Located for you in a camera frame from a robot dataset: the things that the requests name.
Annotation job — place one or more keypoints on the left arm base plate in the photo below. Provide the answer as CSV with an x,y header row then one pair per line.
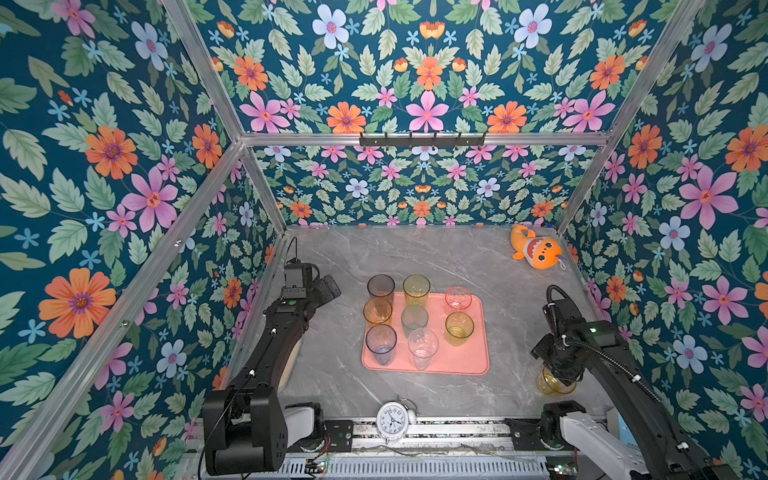
x,y
329,436

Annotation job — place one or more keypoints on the yellow short cup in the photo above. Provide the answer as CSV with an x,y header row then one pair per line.
x,y
549,385

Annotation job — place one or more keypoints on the teal frosted cup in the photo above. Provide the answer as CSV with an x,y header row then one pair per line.
x,y
414,317

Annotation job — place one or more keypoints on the orange plush fish toy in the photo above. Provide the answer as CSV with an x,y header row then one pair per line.
x,y
541,253

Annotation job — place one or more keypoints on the blue transparent cup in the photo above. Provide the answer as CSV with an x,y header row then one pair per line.
x,y
381,341

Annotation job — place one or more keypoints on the green short cup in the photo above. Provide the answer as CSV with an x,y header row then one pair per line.
x,y
459,327

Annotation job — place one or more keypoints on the grey transparent cup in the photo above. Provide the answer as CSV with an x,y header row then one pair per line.
x,y
381,286

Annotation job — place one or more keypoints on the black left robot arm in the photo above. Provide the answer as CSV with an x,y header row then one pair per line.
x,y
245,427

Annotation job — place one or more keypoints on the green tall transparent cup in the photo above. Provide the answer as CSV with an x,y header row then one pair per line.
x,y
416,290

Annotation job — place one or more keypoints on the pink plastic tray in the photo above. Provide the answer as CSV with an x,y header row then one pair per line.
x,y
469,358

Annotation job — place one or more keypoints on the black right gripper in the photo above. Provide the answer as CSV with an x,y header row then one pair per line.
x,y
553,363

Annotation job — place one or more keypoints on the clear transparent cup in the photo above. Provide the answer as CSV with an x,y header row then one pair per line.
x,y
423,345

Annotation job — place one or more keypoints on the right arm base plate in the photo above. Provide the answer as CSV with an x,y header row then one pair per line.
x,y
528,434

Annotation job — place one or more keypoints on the white alarm clock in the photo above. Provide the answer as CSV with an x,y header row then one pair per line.
x,y
394,419

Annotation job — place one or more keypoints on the pink transparent cup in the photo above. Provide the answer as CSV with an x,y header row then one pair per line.
x,y
458,298

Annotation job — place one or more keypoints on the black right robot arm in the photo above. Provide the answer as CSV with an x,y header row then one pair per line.
x,y
665,450

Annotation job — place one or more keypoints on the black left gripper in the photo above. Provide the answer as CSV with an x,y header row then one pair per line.
x,y
325,294

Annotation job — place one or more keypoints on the yellow transparent cup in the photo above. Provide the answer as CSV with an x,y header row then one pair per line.
x,y
377,311

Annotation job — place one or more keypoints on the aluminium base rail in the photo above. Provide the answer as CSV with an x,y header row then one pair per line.
x,y
438,436

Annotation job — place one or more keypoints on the black hook rail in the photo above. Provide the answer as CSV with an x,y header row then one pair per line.
x,y
408,140

